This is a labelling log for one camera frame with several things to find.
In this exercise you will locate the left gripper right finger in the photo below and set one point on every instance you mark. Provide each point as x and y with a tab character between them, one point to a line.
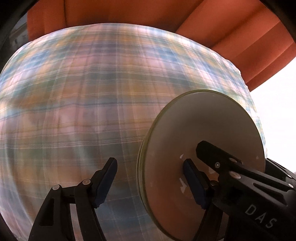
214	221

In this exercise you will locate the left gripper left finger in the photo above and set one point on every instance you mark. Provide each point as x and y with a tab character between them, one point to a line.
54	222

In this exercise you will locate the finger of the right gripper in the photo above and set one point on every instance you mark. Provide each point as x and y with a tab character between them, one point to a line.
214	161

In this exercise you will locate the plain grey plate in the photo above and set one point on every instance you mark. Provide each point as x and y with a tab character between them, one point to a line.
192	117

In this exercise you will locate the plaid tablecloth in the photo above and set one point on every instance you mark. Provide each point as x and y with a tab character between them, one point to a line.
73	98

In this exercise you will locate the orange curtain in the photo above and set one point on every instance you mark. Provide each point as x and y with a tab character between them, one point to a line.
247	33

